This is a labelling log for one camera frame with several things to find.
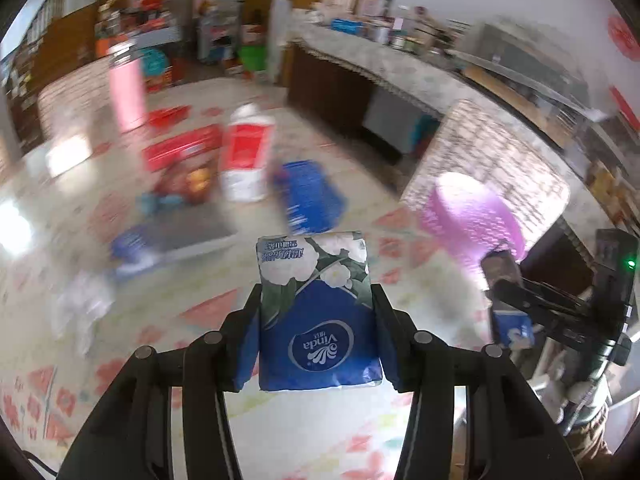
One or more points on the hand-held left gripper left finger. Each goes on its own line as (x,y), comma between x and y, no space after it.
(247,355)

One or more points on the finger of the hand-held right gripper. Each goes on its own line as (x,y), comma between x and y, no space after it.
(545,310)
(555,291)

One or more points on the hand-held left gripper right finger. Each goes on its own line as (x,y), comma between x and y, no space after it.
(387,355)

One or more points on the small blue tissue packet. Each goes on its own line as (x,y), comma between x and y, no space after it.
(512,332)

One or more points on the blue floral tissue packet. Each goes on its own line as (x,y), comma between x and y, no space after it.
(320,320)

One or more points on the red snack bag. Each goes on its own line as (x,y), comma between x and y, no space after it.
(187,182)

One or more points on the person's right forearm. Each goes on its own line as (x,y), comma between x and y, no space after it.
(592,435)

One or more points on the patterned rug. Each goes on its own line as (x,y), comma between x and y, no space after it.
(165,285)

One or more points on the grey tray with blue edge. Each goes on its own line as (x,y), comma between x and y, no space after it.
(195,230)

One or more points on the brick patterned box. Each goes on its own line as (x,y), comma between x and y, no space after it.
(75,95)
(490,155)

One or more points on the blue flat packet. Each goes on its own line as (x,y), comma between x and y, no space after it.
(310,195)

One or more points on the crumpled white plastic bag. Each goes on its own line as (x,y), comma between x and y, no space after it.
(82,305)

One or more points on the red white carton box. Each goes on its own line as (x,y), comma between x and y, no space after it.
(245,150)

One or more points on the dark wooden cabinet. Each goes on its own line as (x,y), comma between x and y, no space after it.
(330,90)

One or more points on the pink cylinder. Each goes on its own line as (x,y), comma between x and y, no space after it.
(127,95)

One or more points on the counter with floral cloth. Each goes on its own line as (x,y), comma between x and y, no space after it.
(380,60)

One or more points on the green plastic basin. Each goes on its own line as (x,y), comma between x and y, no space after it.
(252,56)

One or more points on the teal fluffy item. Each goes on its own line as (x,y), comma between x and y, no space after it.
(152,61)

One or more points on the wooden staircase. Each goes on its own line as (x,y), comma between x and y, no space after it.
(67,42)

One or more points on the red paper wall decoration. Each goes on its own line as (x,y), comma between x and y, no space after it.
(627,107)
(624,37)

